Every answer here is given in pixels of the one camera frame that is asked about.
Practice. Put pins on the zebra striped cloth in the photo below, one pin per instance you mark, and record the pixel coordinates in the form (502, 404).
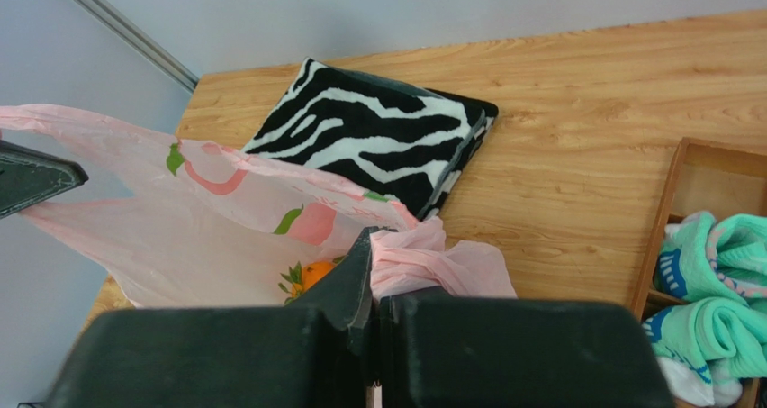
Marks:
(400, 141)

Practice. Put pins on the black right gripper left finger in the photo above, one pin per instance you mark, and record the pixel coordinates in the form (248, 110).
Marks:
(345, 364)

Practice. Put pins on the green leafy sprig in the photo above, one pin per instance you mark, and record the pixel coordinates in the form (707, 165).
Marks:
(293, 274)

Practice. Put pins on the pink printed plastic bag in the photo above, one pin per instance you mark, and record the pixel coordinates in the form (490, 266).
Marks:
(208, 225)

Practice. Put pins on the teal and white socks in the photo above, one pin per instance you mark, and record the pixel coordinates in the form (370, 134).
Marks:
(716, 339)

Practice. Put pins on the aluminium frame rail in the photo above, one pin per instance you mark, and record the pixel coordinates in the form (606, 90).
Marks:
(130, 32)

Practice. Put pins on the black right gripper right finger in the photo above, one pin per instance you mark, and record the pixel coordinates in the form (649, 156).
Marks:
(400, 346)

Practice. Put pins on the wooden compartment tray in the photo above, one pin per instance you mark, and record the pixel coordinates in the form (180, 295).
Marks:
(703, 176)

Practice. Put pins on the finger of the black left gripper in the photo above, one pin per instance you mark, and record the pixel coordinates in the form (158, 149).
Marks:
(29, 177)

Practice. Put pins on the orange fruit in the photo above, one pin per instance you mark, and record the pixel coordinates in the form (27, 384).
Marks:
(310, 276)

